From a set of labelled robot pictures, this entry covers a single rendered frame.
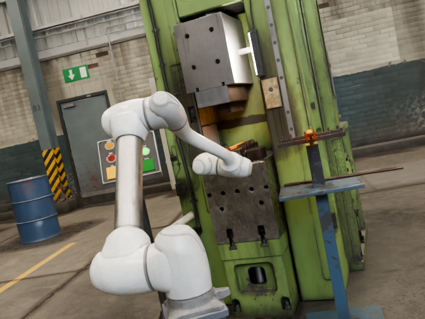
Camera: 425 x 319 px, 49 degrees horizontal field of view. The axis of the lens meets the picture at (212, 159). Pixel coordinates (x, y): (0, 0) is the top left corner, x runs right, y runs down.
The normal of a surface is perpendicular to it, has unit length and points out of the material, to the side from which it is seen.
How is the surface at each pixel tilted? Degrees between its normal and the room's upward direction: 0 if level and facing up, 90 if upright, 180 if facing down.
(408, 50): 89
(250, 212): 90
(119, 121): 61
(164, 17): 90
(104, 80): 90
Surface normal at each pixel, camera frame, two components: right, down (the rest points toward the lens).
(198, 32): -0.33, 0.15
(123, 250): -0.18, -0.53
